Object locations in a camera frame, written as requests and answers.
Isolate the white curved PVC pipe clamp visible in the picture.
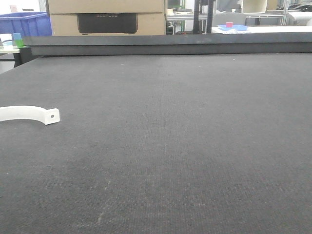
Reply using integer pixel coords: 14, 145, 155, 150
0, 106, 60, 125

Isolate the blue tray with red cube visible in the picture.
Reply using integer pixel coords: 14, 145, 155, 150
218, 22, 248, 31

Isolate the black metal stand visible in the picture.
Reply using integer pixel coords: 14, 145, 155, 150
193, 0, 215, 35

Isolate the large cardboard box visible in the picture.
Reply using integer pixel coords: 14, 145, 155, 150
47, 0, 167, 36

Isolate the black raised table ledge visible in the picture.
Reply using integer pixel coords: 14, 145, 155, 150
23, 32, 312, 56

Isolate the blue plastic crate background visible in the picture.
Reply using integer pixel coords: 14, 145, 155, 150
0, 11, 52, 37

